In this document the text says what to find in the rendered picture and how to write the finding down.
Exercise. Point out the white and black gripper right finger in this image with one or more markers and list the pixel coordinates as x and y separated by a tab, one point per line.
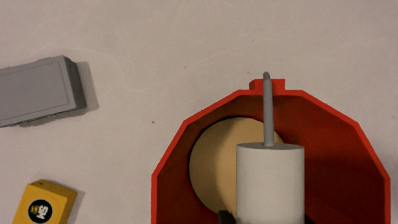
308	220

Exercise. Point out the red pail with white wire handle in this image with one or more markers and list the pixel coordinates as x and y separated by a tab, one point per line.
331	173

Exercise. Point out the grey plastic case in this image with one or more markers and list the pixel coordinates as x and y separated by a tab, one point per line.
48	87

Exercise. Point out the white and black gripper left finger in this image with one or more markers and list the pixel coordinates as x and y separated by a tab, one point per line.
224	217

